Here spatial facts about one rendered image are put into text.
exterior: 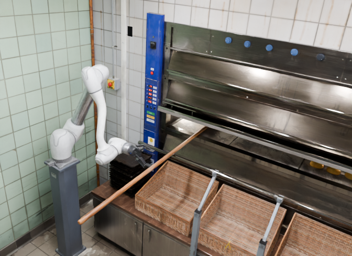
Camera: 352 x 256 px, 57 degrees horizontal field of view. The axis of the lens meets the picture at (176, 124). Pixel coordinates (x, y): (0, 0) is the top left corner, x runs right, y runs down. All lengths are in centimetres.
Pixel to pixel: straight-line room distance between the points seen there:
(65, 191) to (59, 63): 112
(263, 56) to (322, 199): 113
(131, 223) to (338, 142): 178
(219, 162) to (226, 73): 78
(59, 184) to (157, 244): 95
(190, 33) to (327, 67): 103
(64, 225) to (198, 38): 195
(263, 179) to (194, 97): 87
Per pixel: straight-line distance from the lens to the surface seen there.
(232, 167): 279
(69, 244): 327
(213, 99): 264
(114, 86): 314
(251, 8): 240
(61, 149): 270
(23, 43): 288
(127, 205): 298
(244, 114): 255
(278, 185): 271
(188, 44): 266
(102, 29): 321
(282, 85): 240
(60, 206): 300
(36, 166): 329
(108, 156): 248
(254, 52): 243
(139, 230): 298
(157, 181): 307
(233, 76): 251
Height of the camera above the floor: 248
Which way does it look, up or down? 25 degrees down
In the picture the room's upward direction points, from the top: 4 degrees clockwise
